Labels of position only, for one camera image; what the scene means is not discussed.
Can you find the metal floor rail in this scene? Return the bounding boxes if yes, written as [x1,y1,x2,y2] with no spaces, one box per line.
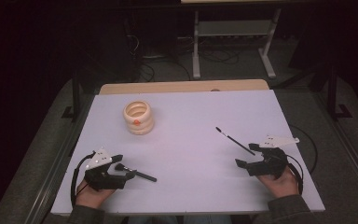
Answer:
[310,92,358,200]
[27,102,90,224]

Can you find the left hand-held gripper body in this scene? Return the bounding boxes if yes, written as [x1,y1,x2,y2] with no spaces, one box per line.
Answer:
[83,147,127,191]

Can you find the black metal stand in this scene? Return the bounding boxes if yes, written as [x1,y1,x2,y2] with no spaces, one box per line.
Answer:
[325,64,354,121]
[61,62,86,123]

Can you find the short black makeup brush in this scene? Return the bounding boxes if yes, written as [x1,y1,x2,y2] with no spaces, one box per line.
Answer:
[115,162,158,183]

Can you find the cream ribbed brush holder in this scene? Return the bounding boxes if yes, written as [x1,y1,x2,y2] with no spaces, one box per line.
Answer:
[123,100,155,136]

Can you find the person's right hand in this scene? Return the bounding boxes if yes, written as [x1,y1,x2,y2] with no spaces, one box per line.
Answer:
[255,166,301,200]

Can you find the black cables on floor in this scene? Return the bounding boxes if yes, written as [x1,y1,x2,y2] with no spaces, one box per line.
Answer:
[135,34,241,82]

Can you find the white metal desk frame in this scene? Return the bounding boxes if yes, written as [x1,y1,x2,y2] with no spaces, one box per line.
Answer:
[191,7,282,80]

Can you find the person's left hand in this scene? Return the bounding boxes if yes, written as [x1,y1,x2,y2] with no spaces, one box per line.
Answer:
[75,179,117,210]

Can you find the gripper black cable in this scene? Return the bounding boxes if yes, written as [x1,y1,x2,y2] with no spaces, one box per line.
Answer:
[286,123,319,196]
[70,150,97,208]

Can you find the wooden table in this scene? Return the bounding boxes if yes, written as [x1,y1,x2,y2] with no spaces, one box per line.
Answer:
[99,78,270,96]

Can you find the white board table cover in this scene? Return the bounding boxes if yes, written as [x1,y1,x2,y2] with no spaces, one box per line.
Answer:
[49,89,326,217]

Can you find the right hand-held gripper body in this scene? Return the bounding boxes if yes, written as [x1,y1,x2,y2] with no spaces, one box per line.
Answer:
[245,134,300,181]

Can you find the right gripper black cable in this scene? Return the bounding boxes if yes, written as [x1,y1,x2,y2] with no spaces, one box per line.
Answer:
[286,123,319,196]

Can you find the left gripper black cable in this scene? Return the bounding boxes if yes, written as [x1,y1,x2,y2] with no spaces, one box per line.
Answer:
[70,150,97,208]

